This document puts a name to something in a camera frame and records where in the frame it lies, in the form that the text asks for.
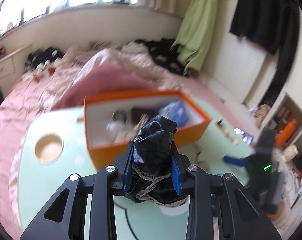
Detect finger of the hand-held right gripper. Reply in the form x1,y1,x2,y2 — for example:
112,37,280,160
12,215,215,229
222,156,247,167

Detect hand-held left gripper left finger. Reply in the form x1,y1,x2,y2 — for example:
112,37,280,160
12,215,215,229
20,141,136,240

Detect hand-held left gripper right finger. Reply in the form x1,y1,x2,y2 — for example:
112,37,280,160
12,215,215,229
169,142,282,240

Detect black lace garment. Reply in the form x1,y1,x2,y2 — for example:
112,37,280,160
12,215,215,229
126,115,191,208

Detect orange cardboard box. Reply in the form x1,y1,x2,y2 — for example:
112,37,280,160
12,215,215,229
83,90,212,171

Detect green cartoon desktop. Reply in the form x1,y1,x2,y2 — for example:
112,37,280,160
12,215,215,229
16,96,261,240

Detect smartphone with lit screen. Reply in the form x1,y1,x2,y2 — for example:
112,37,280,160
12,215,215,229
233,127,254,146

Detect crumpled wrappers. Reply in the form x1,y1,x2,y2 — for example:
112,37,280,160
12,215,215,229
216,119,239,145

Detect orange bottle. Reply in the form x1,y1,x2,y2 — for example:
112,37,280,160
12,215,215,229
276,119,298,148

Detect white open shelf unit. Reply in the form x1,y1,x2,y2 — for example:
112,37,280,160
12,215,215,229
259,92,302,160

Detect blue plastic packet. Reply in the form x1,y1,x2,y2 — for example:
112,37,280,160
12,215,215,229
160,101,189,128

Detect dark pink blanket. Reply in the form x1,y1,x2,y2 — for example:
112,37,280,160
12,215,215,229
52,65,164,112

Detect white slatted wardrobe door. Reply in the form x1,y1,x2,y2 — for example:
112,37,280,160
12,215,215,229
211,25,275,105

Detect large black clothes pile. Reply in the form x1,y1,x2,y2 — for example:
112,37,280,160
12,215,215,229
135,37,194,77

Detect pink bed sheet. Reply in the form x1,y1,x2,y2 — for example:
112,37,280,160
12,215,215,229
0,80,74,233

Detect small black clothes pile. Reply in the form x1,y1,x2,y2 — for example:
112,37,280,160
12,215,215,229
26,46,65,69

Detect light green hanging garment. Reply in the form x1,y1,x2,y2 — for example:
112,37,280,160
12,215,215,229
174,0,229,72

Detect black hanging garment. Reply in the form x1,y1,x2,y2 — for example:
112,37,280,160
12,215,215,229
229,0,300,55

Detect white desk with drawer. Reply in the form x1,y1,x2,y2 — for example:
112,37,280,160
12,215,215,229
0,44,34,93

